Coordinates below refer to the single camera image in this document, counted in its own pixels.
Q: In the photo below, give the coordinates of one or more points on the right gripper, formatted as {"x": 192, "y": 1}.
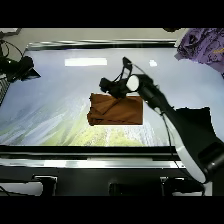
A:
{"x": 115, "y": 87}

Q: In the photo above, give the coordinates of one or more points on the brown garment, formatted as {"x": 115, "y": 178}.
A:
{"x": 118, "y": 111}

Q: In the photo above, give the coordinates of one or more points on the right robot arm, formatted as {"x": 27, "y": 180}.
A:
{"x": 196, "y": 150}

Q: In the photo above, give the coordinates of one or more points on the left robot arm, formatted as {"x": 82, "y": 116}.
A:
{"x": 19, "y": 68}

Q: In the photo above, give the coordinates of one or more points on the black garment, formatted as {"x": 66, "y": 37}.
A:
{"x": 196, "y": 115}

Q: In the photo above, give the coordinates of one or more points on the purple printed garment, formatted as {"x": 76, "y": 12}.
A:
{"x": 203, "y": 45}

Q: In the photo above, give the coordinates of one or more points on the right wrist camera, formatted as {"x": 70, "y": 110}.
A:
{"x": 126, "y": 62}

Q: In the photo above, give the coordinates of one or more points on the silver frame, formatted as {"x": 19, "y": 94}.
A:
{"x": 100, "y": 164}

